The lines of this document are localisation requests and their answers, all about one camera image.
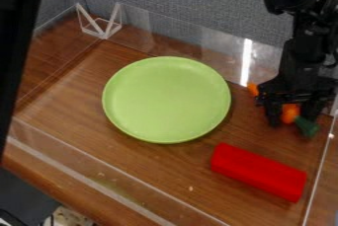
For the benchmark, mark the light green round plate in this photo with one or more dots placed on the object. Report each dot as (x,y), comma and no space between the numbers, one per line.
(166,99)

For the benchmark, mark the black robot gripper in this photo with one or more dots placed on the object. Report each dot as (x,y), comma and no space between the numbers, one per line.
(299,84)

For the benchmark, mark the red rectangular block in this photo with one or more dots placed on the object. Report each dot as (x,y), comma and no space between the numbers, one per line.
(258,171)

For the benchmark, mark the orange toy carrot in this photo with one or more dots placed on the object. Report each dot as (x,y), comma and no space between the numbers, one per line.
(291,113)

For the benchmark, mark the clear acrylic enclosure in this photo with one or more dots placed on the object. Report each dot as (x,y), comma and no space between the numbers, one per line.
(128,182)

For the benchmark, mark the clear acrylic corner bracket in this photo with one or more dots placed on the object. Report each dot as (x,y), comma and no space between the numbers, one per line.
(99,27)

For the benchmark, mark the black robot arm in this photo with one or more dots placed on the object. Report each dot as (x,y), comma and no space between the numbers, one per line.
(315,27)

